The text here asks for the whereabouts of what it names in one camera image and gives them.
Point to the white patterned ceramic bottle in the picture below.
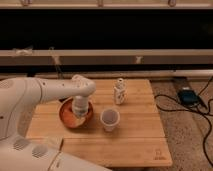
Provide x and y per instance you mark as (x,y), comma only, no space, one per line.
(119,91)

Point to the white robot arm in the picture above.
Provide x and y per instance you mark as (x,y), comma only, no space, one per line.
(20,96)

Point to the black power adapter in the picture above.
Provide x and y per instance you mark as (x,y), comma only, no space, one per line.
(188,97)

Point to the orange ceramic bowl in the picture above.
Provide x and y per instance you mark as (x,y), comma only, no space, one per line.
(69,119)

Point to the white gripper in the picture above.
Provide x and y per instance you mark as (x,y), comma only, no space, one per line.
(80,106)

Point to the black flat object behind bowl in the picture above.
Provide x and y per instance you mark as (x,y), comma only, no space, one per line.
(62,99)

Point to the white ceramic cup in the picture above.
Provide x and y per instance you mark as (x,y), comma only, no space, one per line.
(109,119)

